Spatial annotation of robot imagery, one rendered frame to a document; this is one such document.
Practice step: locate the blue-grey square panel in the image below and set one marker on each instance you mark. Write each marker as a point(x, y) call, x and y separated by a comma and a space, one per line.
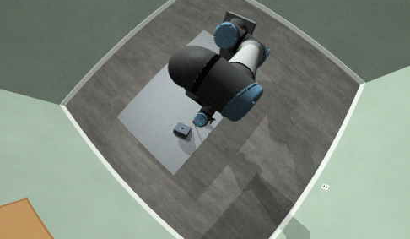
point(181, 130)

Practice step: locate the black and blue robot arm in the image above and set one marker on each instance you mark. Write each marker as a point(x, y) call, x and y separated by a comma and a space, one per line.
point(215, 84)

